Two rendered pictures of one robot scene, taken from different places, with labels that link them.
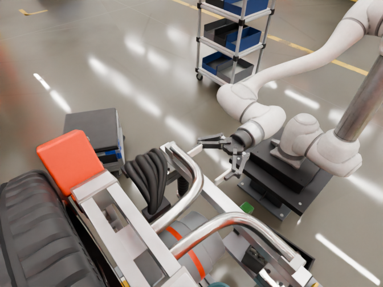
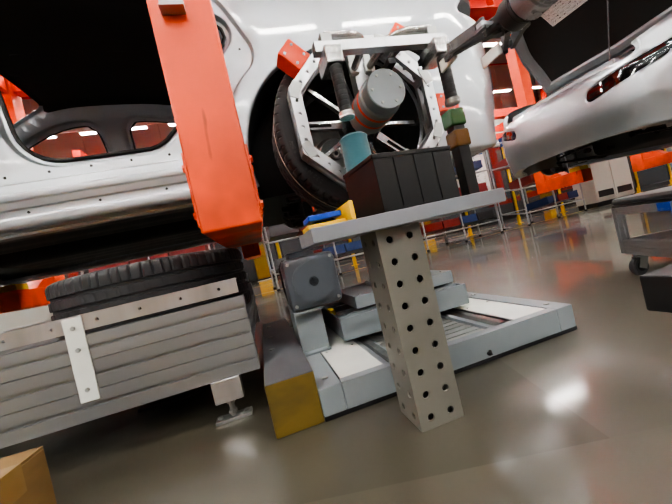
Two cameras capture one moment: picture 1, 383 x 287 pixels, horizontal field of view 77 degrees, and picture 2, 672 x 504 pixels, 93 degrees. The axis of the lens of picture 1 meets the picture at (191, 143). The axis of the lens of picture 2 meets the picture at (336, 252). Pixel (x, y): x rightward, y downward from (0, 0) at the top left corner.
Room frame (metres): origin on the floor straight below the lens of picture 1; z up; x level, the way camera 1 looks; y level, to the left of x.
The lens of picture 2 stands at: (0.47, -1.03, 0.40)
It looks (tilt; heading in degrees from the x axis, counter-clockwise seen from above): 0 degrees down; 118
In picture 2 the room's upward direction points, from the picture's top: 13 degrees counter-clockwise
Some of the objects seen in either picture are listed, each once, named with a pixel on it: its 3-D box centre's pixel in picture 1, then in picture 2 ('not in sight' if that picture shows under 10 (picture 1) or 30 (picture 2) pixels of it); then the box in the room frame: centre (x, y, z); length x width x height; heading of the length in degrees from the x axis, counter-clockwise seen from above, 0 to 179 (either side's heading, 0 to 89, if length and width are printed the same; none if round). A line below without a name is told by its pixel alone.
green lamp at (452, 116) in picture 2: (245, 209); (453, 119); (0.42, -0.20, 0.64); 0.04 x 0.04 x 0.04; 42
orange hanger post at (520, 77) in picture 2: not in sight; (543, 99); (1.28, 4.30, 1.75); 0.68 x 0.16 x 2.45; 132
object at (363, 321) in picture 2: not in sight; (388, 305); (0.00, 0.19, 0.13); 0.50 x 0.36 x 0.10; 42
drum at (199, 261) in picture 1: (174, 260); (374, 104); (0.18, 0.03, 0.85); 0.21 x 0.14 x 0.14; 132
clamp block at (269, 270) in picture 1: (279, 270); (330, 62); (0.14, -0.18, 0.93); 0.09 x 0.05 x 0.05; 132
